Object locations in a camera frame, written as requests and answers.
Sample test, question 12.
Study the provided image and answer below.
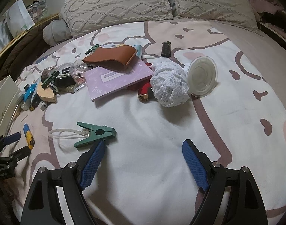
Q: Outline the beige bedsheet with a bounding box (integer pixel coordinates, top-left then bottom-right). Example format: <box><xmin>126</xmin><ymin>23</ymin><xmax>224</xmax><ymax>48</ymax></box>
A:
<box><xmin>211</xmin><ymin>20</ymin><xmax>286</xmax><ymax>99</ymax></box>

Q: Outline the light wooden shelf frame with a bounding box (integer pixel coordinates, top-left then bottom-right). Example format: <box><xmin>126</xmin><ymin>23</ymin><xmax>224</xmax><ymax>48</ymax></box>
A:
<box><xmin>0</xmin><ymin>13</ymin><xmax>60</xmax><ymax>62</ymax></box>

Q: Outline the black lighter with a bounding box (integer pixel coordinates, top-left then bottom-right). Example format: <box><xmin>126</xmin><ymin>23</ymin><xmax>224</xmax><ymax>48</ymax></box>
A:
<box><xmin>161</xmin><ymin>41</ymin><xmax>171</xmax><ymax>58</ymax></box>

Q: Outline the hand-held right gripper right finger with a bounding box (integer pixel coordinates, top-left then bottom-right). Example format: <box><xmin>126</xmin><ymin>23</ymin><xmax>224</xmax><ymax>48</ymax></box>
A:
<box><xmin>182</xmin><ymin>139</ymin><xmax>268</xmax><ymax>225</ymax></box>

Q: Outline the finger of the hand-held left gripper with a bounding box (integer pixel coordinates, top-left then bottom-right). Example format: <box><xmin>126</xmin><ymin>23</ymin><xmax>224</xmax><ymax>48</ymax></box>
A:
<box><xmin>0</xmin><ymin>132</ymin><xmax>22</xmax><ymax>149</ymax></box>
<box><xmin>6</xmin><ymin>145</ymin><xmax>32</xmax><ymax>163</ymax></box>

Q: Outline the teal white tube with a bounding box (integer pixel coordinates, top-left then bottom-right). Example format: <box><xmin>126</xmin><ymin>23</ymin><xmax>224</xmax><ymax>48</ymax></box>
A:
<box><xmin>134</xmin><ymin>44</ymin><xmax>143</xmax><ymax>59</ymax></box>

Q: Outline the white yarn ball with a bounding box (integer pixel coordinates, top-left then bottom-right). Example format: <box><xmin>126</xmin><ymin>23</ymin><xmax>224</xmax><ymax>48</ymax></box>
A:
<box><xmin>150</xmin><ymin>61</ymin><xmax>190</xmax><ymax>108</ymax></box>

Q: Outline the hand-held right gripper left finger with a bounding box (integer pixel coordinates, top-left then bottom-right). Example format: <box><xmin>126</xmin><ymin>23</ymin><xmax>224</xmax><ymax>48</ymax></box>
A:
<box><xmin>20</xmin><ymin>141</ymin><xmax>106</xmax><ymax>225</ymax></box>

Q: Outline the large green clothespin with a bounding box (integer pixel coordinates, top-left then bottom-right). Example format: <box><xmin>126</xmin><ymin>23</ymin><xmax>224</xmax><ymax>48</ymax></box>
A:
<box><xmin>74</xmin><ymin>121</ymin><xmax>117</xmax><ymax>150</ymax></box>

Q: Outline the small green clip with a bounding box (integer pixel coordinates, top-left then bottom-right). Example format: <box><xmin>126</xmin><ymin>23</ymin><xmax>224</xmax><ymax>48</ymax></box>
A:
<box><xmin>85</xmin><ymin>44</ymin><xmax>100</xmax><ymax>55</ymax></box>

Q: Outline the white paper bag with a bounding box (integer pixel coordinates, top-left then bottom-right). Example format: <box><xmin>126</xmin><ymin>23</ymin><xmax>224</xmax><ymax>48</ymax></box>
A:
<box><xmin>6</xmin><ymin>0</ymin><xmax>35</xmax><ymax>37</ymax></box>

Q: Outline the brown leather wallet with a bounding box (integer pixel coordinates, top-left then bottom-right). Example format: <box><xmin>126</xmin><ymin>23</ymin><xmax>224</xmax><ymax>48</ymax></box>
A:
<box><xmin>82</xmin><ymin>45</ymin><xmax>137</xmax><ymax>71</ymax></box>

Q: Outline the brown blanket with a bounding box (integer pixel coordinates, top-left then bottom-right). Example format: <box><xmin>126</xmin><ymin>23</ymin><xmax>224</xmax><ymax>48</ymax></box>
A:
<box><xmin>0</xmin><ymin>22</ymin><xmax>52</xmax><ymax>85</ymax></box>

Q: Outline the textured beige pillow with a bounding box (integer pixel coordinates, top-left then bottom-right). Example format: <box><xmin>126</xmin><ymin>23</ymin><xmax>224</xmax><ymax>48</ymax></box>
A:
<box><xmin>59</xmin><ymin>0</ymin><xmax>174</xmax><ymax>38</ymax></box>
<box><xmin>173</xmin><ymin>0</ymin><xmax>261</xmax><ymax>32</ymax></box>

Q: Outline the silver insulation sheet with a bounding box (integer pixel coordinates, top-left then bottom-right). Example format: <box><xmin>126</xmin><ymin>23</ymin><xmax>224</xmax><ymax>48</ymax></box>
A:
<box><xmin>0</xmin><ymin>21</ymin><xmax>13</xmax><ymax>57</ymax></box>

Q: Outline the small black case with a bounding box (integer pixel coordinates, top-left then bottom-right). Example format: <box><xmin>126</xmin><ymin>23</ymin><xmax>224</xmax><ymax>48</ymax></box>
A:
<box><xmin>53</xmin><ymin>76</ymin><xmax>75</xmax><ymax>92</ymax></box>

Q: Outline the blue yellow lighter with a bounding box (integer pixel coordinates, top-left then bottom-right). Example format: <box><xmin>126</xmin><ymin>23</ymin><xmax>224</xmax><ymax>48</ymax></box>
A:
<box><xmin>23</xmin><ymin>123</ymin><xmax>35</xmax><ymax>150</ymax></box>

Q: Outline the clear bag of beads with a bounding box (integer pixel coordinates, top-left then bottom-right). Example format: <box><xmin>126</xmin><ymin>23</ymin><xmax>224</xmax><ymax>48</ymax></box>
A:
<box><xmin>69</xmin><ymin>62</ymin><xmax>89</xmax><ymax>93</ymax></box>

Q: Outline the leaf-shaped wooden board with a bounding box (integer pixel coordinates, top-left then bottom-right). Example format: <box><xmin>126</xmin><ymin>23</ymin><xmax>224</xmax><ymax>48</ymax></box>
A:
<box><xmin>37</xmin><ymin>82</ymin><xmax>58</xmax><ymax>104</ymax></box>

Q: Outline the white plastic loop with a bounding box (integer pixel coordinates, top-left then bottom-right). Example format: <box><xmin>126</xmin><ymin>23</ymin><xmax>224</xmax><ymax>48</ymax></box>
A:
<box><xmin>48</xmin><ymin>128</ymin><xmax>90</xmax><ymax>139</ymax></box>

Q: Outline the crumpled silver foil bag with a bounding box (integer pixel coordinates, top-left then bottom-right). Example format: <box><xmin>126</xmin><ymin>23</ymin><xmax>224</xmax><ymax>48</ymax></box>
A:
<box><xmin>27</xmin><ymin>1</ymin><xmax>48</xmax><ymax>20</ymax></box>

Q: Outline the grey cushion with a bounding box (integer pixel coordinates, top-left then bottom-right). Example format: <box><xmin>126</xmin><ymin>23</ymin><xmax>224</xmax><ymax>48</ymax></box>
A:
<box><xmin>43</xmin><ymin>19</ymin><xmax>72</xmax><ymax>46</ymax></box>

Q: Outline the purple notebook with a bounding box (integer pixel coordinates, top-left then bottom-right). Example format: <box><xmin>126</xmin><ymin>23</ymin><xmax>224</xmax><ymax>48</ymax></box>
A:
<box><xmin>84</xmin><ymin>57</ymin><xmax>154</xmax><ymax>102</ymax></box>

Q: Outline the white box container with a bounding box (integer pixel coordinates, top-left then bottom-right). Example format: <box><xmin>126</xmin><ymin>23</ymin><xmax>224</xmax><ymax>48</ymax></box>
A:
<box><xmin>0</xmin><ymin>75</ymin><xmax>20</xmax><ymax>139</ymax></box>

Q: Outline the bright blue packet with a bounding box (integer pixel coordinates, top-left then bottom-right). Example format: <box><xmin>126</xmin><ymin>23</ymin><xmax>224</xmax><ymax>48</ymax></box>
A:
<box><xmin>23</xmin><ymin>84</ymin><xmax>39</xmax><ymax>102</ymax></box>

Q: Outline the white printed pouch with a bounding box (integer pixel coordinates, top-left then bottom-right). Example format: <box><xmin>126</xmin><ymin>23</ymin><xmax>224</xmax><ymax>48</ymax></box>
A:
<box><xmin>104</xmin><ymin>43</ymin><xmax>128</xmax><ymax>50</ymax></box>

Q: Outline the pile of pink clothes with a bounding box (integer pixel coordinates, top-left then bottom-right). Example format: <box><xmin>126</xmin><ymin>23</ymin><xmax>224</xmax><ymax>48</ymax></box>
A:
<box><xmin>245</xmin><ymin>0</ymin><xmax>286</xmax><ymax>38</ymax></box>

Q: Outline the white grey device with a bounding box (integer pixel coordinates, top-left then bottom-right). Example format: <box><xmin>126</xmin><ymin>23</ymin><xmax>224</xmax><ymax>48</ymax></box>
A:
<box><xmin>20</xmin><ymin>98</ymin><xmax>31</xmax><ymax>111</ymax></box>

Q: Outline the brown woven item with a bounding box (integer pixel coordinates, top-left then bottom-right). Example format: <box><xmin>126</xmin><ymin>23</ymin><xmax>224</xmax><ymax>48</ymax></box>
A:
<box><xmin>41</xmin><ymin>69</ymin><xmax>52</xmax><ymax>81</ymax></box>

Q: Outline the clear plastic funnel cup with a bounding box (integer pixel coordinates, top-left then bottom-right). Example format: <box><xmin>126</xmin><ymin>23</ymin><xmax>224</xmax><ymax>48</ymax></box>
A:
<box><xmin>186</xmin><ymin>56</ymin><xmax>219</xmax><ymax>97</ymax></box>

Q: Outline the printed blanket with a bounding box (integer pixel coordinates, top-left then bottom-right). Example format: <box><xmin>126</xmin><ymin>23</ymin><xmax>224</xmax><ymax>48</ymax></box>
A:
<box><xmin>7</xmin><ymin>20</ymin><xmax>286</xmax><ymax>225</ymax></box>

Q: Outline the red lighter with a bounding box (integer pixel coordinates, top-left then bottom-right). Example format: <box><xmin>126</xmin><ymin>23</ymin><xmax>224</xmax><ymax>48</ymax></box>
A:
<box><xmin>138</xmin><ymin>81</ymin><xmax>157</xmax><ymax>102</ymax></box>

